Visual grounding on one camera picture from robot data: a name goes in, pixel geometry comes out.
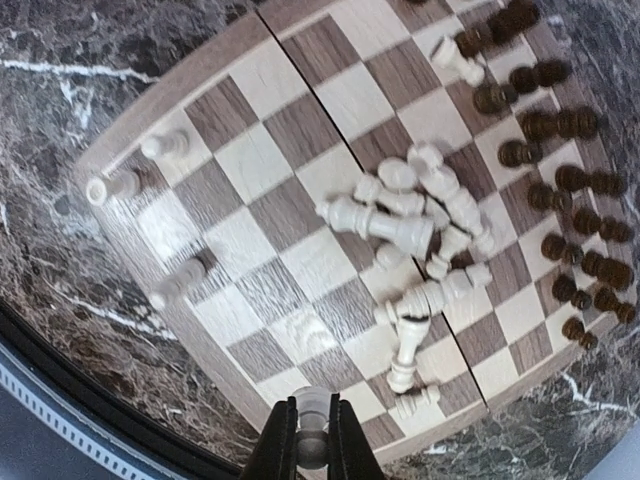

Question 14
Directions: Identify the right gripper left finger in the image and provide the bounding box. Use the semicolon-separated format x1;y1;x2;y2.
242;396;298;480

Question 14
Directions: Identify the white slotted cable duct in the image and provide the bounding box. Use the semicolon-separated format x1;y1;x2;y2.
1;364;167;479

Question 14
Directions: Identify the white pawn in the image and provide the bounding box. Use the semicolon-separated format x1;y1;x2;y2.
293;386;331;470
395;384;441;418
148;258;206;310
85;171;141;206

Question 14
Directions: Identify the white bishop chess piece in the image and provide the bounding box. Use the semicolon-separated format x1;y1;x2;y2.
407;142;495;255

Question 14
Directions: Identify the white pawn lying apart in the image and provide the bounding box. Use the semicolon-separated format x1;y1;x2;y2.
431;36;485;87

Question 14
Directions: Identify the black front rail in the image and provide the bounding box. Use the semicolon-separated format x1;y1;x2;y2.
1;302;240;479

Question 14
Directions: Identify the wooden chessboard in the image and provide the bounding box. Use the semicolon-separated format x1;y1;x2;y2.
77;1;636;463

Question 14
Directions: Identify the white pawn lying bottom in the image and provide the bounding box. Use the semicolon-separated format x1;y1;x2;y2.
395;384;441;418

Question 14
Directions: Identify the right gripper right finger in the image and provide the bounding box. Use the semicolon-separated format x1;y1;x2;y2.
327;393;385;480

